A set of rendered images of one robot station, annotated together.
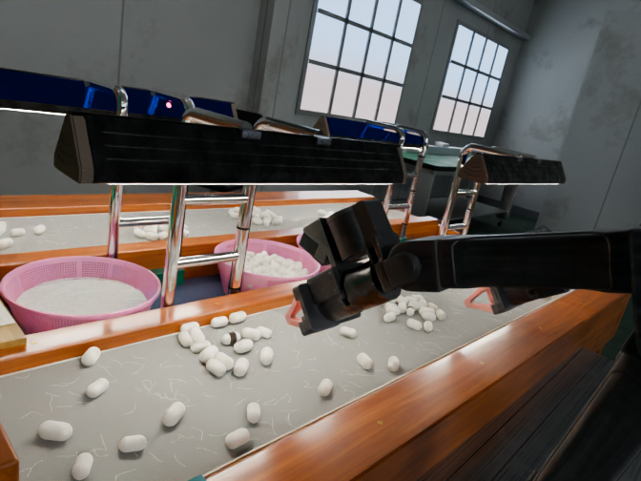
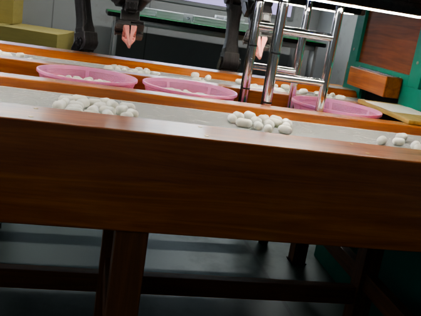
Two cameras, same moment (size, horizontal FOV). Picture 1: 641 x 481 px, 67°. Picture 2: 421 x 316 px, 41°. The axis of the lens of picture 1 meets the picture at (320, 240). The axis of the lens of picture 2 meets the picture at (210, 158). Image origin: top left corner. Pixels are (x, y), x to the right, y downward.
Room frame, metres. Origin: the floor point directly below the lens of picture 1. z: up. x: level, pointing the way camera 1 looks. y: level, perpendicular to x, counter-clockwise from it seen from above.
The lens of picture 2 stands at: (2.36, 1.12, 0.98)
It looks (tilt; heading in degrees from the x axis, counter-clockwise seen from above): 14 degrees down; 216
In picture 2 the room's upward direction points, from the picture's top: 9 degrees clockwise
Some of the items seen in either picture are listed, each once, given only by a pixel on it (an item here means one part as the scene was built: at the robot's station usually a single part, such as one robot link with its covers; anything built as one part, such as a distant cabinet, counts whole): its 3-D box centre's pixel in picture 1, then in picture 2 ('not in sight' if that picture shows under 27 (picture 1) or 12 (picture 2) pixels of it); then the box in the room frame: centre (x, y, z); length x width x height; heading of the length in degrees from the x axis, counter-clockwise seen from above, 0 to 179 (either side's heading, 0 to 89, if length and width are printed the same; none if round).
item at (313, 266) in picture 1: (265, 274); (188, 103); (1.14, 0.12, 0.72); 0.27 x 0.27 x 0.10
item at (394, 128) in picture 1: (383, 185); not in sight; (1.80, -0.19, 0.90); 0.20 x 0.19 x 0.45; 139
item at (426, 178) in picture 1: (448, 187); not in sight; (5.45, -1.30, 0.45); 2.42 x 0.96 x 0.90; 140
